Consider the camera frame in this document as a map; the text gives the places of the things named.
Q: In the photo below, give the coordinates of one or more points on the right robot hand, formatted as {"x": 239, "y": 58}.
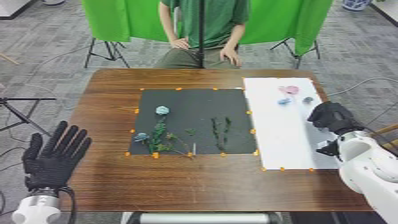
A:
{"x": 335, "y": 116}

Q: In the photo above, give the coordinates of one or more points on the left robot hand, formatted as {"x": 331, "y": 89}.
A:
{"x": 54, "y": 160}

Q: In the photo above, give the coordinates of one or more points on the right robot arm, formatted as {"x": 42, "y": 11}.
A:
{"x": 370, "y": 166}

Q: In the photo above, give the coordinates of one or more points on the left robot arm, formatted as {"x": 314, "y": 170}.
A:
{"x": 36, "y": 208}

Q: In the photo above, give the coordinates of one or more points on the dark mat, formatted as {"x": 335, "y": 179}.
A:
{"x": 189, "y": 106}

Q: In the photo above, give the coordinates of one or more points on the person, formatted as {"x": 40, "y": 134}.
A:
{"x": 223, "y": 20}

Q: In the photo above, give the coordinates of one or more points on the dark teal flower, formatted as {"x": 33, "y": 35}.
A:
{"x": 308, "y": 99}

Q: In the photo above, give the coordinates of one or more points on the white sheet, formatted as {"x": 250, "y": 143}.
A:
{"x": 278, "y": 133}

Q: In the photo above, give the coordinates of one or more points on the black tripod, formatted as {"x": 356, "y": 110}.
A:
{"x": 19, "y": 111}

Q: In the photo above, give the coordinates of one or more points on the pale blue daisy flower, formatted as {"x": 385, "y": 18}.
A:
{"x": 141, "y": 136}

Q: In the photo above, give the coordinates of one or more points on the long green sprig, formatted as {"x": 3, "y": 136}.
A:
{"x": 218, "y": 133}
{"x": 228, "y": 125}

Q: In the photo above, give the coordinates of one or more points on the bunch of green sprigs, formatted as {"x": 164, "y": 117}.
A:
{"x": 161, "y": 141}

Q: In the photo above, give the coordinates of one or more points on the black cloth stand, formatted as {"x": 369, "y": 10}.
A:
{"x": 299, "y": 53}
{"x": 109, "y": 50}

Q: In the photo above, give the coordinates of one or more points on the small green sprig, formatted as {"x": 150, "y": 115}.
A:
{"x": 191, "y": 131}

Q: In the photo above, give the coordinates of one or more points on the pale grey bar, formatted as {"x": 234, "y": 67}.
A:
{"x": 202, "y": 218}

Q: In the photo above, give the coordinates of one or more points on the black pole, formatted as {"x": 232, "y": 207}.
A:
{"x": 202, "y": 33}

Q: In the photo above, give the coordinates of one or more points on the blue and white vase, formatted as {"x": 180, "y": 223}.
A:
{"x": 356, "y": 4}

